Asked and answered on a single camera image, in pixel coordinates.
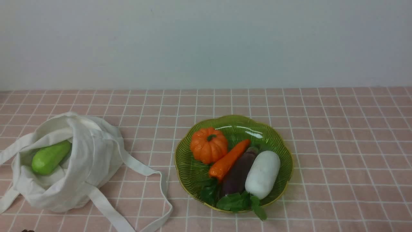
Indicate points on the green cucumber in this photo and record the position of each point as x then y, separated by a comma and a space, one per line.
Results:
47, 159

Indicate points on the white cloth tote bag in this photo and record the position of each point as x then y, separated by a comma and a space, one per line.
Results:
97, 152

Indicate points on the orange toy pumpkin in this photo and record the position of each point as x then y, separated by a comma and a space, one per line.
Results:
208, 145

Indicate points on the orange toy carrot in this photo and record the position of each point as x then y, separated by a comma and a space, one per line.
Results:
220, 169

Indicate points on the green plastic plate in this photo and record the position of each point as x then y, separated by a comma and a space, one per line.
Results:
235, 128

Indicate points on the purple toy eggplant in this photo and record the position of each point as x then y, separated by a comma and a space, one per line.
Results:
234, 181

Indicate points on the white toy radish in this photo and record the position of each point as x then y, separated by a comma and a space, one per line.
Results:
263, 174

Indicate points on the green leafy vegetable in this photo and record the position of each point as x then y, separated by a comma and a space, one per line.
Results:
235, 202

